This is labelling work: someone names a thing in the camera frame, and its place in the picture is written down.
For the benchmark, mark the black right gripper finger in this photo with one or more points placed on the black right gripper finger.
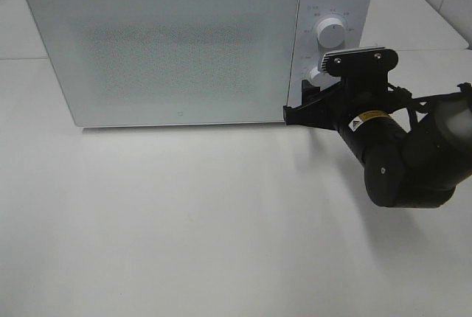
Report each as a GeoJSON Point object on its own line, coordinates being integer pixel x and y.
{"type": "Point", "coordinates": [316, 111]}
{"type": "Point", "coordinates": [314, 94]}

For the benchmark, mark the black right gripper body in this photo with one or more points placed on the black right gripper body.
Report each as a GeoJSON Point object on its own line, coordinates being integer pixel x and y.
{"type": "Point", "coordinates": [362, 116]}

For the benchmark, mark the white microwave knob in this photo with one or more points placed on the white microwave knob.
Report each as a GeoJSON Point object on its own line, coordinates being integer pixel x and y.
{"type": "Point", "coordinates": [330, 32]}
{"type": "Point", "coordinates": [318, 78]}

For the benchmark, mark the white microwave door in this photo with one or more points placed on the white microwave door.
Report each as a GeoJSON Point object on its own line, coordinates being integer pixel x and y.
{"type": "Point", "coordinates": [122, 63]}

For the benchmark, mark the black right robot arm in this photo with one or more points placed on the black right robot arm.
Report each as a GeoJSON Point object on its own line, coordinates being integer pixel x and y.
{"type": "Point", "coordinates": [414, 151]}

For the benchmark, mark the white microwave oven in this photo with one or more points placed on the white microwave oven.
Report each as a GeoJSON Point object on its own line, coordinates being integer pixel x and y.
{"type": "Point", "coordinates": [324, 11]}

